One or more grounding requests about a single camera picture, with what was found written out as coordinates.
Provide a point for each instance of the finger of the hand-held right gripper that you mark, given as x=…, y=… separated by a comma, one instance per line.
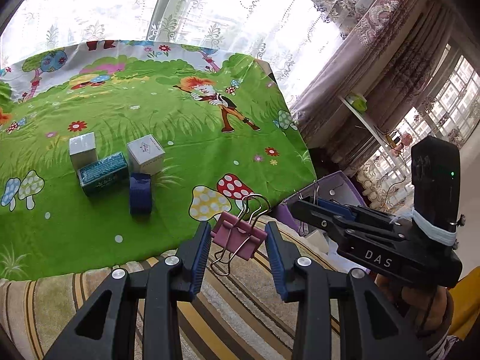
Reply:
x=337, y=207
x=318, y=215

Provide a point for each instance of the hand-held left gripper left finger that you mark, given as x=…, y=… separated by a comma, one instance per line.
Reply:
x=198, y=266

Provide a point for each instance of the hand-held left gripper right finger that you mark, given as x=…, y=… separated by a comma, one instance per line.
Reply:
x=278, y=266

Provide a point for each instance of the beige cardboard box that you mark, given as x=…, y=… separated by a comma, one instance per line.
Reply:
x=318, y=240

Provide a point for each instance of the purple cardboard storage box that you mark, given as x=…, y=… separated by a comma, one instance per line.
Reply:
x=287, y=213

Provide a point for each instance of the pink binder clip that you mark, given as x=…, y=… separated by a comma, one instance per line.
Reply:
x=236, y=238

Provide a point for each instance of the person's right forearm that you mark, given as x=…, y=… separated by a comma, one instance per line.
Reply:
x=446, y=345

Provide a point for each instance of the person's right hand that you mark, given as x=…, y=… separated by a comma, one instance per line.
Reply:
x=423, y=307

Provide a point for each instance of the striped tasselled blanket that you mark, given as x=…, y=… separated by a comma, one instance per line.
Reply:
x=232, y=307

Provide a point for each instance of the white curved shelf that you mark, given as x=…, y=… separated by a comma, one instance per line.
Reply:
x=369, y=123

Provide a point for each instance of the yellow black figurine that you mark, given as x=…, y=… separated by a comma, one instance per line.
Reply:
x=397, y=140

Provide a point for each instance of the dark blue box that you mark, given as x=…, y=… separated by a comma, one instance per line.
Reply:
x=140, y=195

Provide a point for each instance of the green tissue pack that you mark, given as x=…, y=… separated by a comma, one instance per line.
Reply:
x=356, y=103

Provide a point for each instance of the green cartoon printed cloth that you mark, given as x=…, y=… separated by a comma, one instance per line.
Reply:
x=187, y=150

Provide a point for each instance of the white cube box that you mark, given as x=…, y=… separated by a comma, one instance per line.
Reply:
x=146, y=155

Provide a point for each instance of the cream lace curtain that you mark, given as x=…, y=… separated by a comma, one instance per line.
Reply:
x=431, y=120

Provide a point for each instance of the teal patterned box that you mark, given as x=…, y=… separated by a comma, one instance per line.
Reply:
x=103, y=176

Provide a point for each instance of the mauve patterned curtain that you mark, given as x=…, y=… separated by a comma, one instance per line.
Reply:
x=375, y=63

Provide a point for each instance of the silver white tall box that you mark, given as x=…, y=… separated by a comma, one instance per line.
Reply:
x=83, y=148

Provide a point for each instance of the white embroidered sheer curtain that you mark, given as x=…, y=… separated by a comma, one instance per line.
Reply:
x=112, y=7

